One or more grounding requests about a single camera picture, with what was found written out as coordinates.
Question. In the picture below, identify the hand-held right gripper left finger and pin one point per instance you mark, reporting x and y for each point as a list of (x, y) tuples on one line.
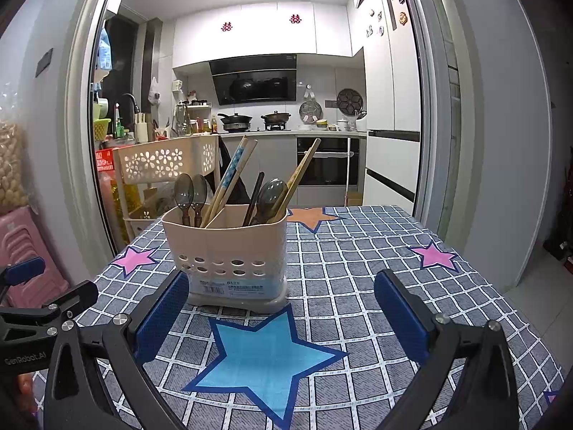
[(163, 313)]

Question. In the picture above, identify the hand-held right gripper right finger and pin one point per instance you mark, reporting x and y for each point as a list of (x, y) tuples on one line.
[(400, 313)]

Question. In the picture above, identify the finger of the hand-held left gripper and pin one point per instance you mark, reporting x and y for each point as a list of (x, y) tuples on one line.
[(67, 300), (22, 271)]

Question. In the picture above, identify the beige plastic utensil holder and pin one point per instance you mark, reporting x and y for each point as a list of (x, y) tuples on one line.
[(224, 242)]

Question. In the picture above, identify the dark translucent spoon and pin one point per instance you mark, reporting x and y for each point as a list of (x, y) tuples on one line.
[(271, 195), (200, 192), (285, 197), (183, 190)]

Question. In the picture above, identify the black chopstick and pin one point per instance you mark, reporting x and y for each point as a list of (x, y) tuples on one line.
[(256, 192)]

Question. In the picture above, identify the wooden chopstick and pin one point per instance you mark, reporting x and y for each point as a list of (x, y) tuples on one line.
[(307, 161), (293, 174), (241, 165), (230, 172)]

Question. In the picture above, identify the stack of pink plastic stools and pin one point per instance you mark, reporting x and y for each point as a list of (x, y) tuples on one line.
[(27, 242)]

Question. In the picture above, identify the grey checked star tablecloth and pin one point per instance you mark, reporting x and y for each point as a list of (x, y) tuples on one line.
[(349, 277)]

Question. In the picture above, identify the yellow cooking oil bottle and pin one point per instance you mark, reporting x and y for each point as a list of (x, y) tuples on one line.
[(114, 206)]

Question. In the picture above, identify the clear bag of pale beans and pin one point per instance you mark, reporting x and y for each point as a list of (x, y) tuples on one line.
[(11, 165)]

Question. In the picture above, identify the cardboard box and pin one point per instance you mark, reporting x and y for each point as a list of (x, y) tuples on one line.
[(354, 199)]

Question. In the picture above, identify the red plastic basket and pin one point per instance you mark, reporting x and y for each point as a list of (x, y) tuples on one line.
[(106, 161)]

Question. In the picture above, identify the beige floral basket trolley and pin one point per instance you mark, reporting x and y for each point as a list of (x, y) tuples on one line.
[(152, 161)]

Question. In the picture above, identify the white mop pole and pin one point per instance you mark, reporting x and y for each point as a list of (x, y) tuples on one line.
[(349, 165)]

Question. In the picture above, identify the green plastic basket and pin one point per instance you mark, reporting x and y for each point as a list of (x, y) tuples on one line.
[(101, 129)]

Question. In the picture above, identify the black built-in oven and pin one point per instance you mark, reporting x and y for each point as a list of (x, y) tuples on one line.
[(327, 163)]

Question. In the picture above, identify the green dish soap bottle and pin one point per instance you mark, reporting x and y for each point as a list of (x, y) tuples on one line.
[(119, 125)]

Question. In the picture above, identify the white kitchen container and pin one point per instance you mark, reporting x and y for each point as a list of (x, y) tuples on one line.
[(141, 130)]

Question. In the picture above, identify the grey base cabinet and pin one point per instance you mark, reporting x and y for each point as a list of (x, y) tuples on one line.
[(277, 165)]

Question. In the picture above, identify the white enamel pot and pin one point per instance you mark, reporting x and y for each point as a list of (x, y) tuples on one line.
[(343, 125)]

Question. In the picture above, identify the white spice rack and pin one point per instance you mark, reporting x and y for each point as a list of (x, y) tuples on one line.
[(192, 118)]

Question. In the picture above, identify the black kitchen faucet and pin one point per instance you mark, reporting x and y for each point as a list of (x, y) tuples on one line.
[(130, 98)]

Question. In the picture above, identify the black wok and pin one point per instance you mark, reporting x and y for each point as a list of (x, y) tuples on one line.
[(235, 122)]

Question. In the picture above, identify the white refrigerator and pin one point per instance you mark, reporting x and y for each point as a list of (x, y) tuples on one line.
[(389, 98)]

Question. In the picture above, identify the round dark multi-well pan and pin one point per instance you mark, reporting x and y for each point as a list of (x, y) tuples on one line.
[(349, 101)]

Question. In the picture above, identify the white hanging plastic bag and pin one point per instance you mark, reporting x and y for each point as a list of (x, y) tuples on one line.
[(154, 92)]

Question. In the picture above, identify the round grey plate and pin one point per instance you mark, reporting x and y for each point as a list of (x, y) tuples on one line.
[(309, 111)]

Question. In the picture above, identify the black cooking pot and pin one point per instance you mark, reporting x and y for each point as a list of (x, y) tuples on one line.
[(275, 120)]

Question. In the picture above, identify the blue hanging cloth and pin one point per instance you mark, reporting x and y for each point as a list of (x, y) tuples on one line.
[(104, 49)]

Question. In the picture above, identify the black range hood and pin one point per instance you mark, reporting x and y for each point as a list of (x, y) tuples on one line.
[(255, 80)]

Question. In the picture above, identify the white upper kitchen cabinets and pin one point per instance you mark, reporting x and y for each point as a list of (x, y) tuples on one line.
[(259, 40)]

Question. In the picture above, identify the red paper decoration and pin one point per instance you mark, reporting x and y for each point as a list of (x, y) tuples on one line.
[(226, 27), (296, 19)]

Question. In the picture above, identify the dark wall switch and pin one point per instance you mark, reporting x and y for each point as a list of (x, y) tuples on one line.
[(44, 62)]

